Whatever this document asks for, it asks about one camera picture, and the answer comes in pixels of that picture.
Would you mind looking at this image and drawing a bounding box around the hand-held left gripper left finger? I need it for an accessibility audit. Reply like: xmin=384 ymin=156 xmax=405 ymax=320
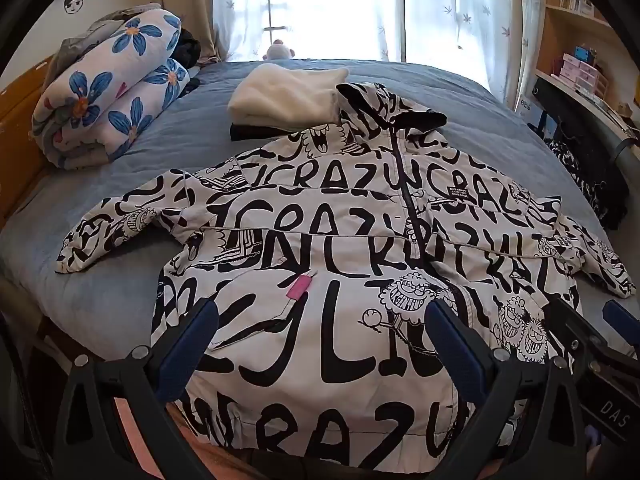
xmin=51 ymin=299 xmax=221 ymax=480

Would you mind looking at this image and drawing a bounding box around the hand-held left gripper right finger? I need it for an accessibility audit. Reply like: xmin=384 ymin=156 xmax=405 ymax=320
xmin=426 ymin=299 xmax=602 ymax=480

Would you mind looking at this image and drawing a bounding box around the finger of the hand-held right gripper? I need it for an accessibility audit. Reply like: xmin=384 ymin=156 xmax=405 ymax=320
xmin=546 ymin=297 xmax=608 ymax=361
xmin=602 ymin=300 xmax=640 ymax=335

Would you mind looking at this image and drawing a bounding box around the black and white printed jacket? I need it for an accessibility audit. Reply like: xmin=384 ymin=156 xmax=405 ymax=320
xmin=54 ymin=81 xmax=637 ymax=466

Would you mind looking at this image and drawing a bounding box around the black patterned cloth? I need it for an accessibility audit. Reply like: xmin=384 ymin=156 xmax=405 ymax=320
xmin=544 ymin=136 xmax=627 ymax=232

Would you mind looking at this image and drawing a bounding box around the folded black garment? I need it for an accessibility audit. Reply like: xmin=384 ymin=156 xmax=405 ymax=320
xmin=229 ymin=122 xmax=296 ymax=143

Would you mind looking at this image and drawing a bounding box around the curved desk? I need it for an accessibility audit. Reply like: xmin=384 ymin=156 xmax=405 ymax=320
xmin=532 ymin=70 xmax=640 ymax=163

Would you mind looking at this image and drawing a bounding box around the bed with blue sheet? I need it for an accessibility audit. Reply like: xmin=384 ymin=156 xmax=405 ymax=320
xmin=0 ymin=57 xmax=640 ymax=361

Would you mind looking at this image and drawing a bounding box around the white labelled box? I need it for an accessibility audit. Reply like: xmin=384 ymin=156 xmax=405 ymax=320
xmin=516 ymin=92 xmax=539 ymax=127

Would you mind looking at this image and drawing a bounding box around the stack of pink boxes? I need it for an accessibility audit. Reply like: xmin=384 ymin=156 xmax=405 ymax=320
xmin=551 ymin=52 xmax=603 ymax=95

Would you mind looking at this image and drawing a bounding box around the folded cream fleece garment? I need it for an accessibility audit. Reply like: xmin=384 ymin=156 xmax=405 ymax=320
xmin=227 ymin=66 xmax=351 ymax=128

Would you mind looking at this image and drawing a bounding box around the folded blue floral quilt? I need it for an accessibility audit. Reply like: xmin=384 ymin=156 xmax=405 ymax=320
xmin=31 ymin=7 xmax=192 ymax=170

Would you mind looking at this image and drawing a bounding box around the wooden bed headboard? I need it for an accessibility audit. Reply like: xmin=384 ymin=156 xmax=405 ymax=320
xmin=0 ymin=57 xmax=57 ymax=223

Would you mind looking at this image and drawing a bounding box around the black bundled cloth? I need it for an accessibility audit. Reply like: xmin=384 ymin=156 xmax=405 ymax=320
xmin=177 ymin=27 xmax=202 ymax=98

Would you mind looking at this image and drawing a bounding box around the pink plush toy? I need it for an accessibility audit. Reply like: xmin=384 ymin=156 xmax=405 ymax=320
xmin=263 ymin=37 xmax=297 ymax=61

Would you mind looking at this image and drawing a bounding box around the wooden bookshelf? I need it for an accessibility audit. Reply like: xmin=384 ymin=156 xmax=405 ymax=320
xmin=532 ymin=0 xmax=613 ymax=78

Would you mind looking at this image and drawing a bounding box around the grey cloth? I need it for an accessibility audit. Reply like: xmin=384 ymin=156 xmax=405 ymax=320
xmin=47 ymin=2 xmax=161 ymax=81

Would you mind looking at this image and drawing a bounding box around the beige curtain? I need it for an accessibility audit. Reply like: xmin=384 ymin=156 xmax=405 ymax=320
xmin=150 ymin=0 xmax=238 ymax=65

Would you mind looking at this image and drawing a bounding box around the white sheer curtain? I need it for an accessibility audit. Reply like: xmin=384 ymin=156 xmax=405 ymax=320
xmin=212 ymin=0 xmax=538 ymax=101

